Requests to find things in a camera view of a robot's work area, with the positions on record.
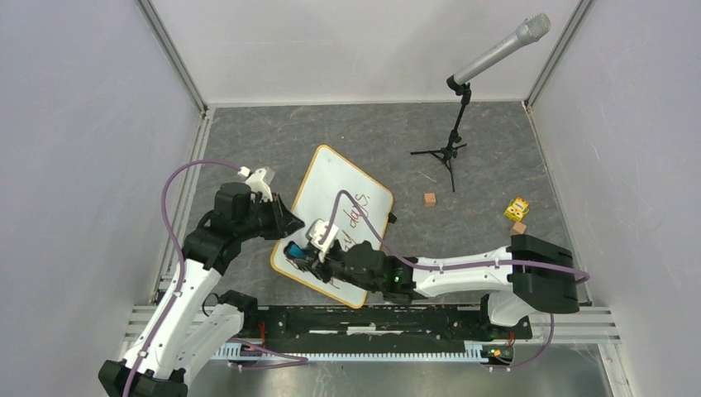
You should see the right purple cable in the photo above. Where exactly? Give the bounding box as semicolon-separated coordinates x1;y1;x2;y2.
328;189;591;374

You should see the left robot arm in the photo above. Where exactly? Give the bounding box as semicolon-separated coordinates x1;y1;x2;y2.
98;182;304;396

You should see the silver microphone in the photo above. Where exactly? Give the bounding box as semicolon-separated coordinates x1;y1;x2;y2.
446;13;551;90

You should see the yellow toy block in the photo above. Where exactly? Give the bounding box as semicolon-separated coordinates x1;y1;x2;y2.
503;197;530;222

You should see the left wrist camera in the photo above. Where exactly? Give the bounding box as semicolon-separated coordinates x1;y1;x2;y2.
237;167;275;203

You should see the yellow framed whiteboard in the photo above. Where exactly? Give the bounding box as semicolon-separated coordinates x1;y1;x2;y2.
270;145;393;309

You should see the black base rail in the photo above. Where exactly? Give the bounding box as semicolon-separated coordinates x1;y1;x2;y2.
238;304;532;354

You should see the black microphone tripod stand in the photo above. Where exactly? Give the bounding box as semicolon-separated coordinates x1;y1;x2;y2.
409;76;472;193

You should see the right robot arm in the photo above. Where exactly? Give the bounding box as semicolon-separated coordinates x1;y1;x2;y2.
284;234;586;337

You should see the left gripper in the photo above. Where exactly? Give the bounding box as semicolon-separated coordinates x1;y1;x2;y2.
237;192;305;242

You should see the white cable duct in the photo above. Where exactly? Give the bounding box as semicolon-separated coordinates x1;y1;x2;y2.
212;342;514;365

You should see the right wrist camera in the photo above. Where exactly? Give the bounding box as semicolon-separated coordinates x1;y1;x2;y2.
306;218;339;262

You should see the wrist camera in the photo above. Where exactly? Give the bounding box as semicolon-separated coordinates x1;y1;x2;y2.
306;218;339;262
237;167;275;203

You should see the blue whiteboard eraser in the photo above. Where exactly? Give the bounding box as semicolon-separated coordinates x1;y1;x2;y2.
287;243;307;259

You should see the small wooden cube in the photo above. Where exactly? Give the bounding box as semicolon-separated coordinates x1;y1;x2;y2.
510;221;527;236
422;193;437;208

